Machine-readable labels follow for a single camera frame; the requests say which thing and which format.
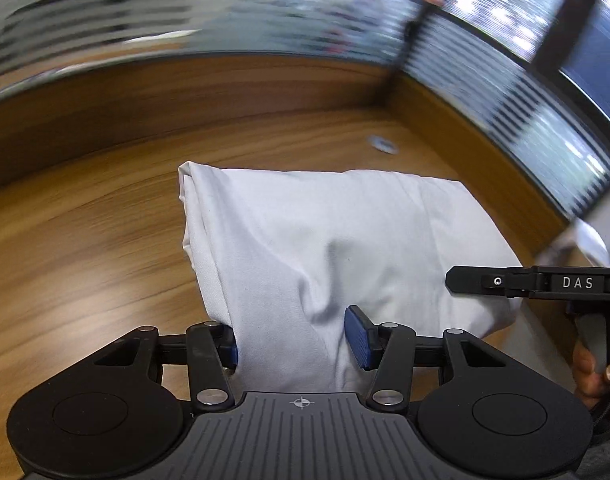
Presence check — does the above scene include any dark partition post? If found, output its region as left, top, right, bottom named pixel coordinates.
left=385, top=7, right=428, bottom=107

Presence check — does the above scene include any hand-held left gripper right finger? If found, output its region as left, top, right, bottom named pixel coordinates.
left=344, top=306, right=506, bottom=411

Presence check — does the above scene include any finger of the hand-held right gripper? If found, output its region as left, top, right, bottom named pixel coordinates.
left=445, top=265, right=538, bottom=297

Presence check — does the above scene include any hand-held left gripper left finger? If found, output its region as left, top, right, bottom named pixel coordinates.
left=94, top=322, right=238, bottom=411

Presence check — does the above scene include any frosted striped glass partition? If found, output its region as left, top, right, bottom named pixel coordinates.
left=0, top=0, right=610, bottom=222

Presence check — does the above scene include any person's right hand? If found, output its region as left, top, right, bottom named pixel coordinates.
left=571, top=341, right=610, bottom=410

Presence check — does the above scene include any white collared shirt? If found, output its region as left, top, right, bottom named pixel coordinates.
left=177, top=160, right=524, bottom=394

